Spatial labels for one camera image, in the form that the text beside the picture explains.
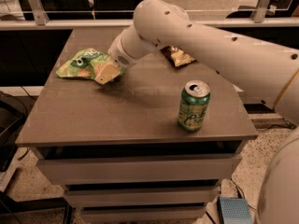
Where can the green rice chip bag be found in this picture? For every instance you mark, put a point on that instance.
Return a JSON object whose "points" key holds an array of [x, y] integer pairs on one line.
{"points": [[83, 63]]}

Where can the brown chip bag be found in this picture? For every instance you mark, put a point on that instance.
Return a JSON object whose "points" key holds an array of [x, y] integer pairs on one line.
{"points": [[176, 56]]}

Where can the green soda can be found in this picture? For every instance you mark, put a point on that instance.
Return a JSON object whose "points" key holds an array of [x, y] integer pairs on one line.
{"points": [[194, 100]]}

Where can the grey drawer cabinet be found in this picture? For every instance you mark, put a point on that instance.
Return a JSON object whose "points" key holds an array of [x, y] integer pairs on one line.
{"points": [[117, 149]]}

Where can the metal window railing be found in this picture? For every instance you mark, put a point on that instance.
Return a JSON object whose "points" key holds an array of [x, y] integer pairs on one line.
{"points": [[42, 11]]}

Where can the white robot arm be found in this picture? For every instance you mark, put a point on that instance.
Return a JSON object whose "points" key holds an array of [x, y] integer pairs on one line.
{"points": [[265, 71]]}

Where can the blue perforated box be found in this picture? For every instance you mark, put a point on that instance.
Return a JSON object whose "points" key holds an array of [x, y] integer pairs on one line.
{"points": [[234, 211]]}

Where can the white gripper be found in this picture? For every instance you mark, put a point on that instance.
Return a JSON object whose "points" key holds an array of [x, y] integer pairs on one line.
{"points": [[117, 54]]}

